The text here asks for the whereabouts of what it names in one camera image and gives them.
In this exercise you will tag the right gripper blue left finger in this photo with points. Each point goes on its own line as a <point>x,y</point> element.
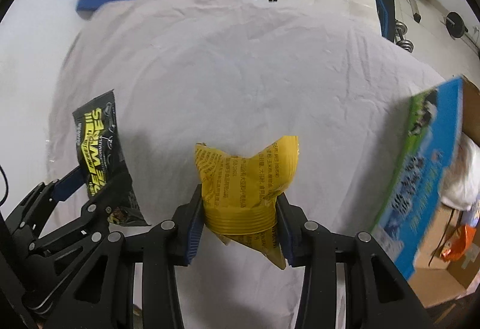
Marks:
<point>189,223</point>

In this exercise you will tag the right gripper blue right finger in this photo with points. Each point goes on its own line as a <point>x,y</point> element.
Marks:
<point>290,228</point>

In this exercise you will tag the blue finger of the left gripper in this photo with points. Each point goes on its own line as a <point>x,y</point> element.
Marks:
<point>42,200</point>
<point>93,216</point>

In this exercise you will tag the yellow snack packet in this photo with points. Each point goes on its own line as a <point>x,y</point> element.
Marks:
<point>240,194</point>

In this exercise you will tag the black yellow wipes packet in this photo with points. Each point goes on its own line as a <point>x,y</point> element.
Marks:
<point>102,161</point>

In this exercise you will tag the orange snack bag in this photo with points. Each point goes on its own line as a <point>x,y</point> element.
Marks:
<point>458,243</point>

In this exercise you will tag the white soft bag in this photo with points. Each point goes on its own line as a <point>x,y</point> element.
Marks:
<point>460,184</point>

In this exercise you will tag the open cardboard box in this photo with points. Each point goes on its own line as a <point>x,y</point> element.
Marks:
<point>413,224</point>

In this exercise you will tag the grey bed sheet cloth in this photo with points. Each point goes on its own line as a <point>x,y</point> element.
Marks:
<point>238,75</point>

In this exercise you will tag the chrome dumbbell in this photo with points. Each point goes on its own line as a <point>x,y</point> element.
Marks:
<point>400,32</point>

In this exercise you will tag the black blue weight bench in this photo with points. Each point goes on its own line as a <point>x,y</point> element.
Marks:
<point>386,16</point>

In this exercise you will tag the floor barbell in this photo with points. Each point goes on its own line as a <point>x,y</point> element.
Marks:
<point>458,30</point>

